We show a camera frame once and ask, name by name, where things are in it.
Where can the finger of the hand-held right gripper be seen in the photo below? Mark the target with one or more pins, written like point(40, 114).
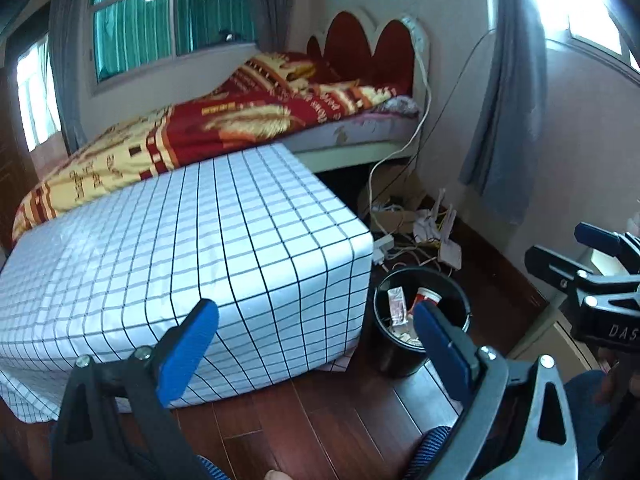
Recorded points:
point(595, 235)
point(550, 260)

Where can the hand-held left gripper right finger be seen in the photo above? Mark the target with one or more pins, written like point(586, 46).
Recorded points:
point(445, 352)

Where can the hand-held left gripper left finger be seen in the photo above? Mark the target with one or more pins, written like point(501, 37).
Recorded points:
point(185, 355)

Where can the black trash bin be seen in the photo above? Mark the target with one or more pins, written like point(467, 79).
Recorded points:
point(390, 355)

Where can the person's right hand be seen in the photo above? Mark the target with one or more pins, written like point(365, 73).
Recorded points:
point(610, 375)

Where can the person's leg in jeans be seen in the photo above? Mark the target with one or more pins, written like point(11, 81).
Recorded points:
point(585, 410)

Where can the white adapter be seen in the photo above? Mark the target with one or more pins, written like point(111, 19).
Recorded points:
point(450, 255)

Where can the white checked tablecloth table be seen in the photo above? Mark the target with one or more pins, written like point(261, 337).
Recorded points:
point(200, 240)

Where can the white power strip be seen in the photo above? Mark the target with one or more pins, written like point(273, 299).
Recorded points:
point(382, 247)

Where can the white router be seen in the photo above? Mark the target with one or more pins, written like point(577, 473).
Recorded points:
point(430, 225)

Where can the cardboard box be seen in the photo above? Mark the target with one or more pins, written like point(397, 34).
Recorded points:
point(395, 220)

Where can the long grey curtain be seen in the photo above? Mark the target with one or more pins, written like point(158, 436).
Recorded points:
point(505, 110)

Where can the grey patterned pillow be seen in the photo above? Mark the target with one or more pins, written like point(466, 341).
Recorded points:
point(400, 106)

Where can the bright window beside grey curtain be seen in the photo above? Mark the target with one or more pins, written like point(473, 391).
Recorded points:
point(590, 15)

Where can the red and yellow printed blanket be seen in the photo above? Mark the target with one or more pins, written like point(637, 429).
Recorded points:
point(200, 125)

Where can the bed with red headboard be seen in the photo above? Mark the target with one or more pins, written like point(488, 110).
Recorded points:
point(350, 132)

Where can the brown wooden door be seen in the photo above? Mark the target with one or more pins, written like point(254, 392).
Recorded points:
point(10, 160)

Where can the narrow bright window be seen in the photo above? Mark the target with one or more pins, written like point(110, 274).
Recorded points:
point(35, 95)

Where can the window with green curtain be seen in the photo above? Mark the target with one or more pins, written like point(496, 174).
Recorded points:
point(135, 25)

